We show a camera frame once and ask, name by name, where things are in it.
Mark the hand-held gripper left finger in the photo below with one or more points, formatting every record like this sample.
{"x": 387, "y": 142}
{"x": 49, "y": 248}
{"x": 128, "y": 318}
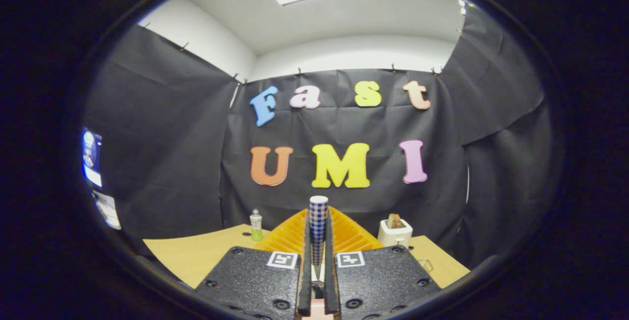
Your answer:
{"x": 304, "y": 285}

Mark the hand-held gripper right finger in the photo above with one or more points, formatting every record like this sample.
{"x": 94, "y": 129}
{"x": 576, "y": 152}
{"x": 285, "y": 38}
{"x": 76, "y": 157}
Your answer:
{"x": 331, "y": 285}

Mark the clear bottle with green liquid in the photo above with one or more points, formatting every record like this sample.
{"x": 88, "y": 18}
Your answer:
{"x": 256, "y": 224}

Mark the cream toaster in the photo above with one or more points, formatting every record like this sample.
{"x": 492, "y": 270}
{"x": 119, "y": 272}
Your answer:
{"x": 394, "y": 239}

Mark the brown toast slices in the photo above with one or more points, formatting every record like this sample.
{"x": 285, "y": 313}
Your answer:
{"x": 394, "y": 220}

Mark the white wall poster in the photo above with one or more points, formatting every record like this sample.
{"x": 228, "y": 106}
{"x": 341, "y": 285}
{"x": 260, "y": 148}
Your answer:
{"x": 108, "y": 209}

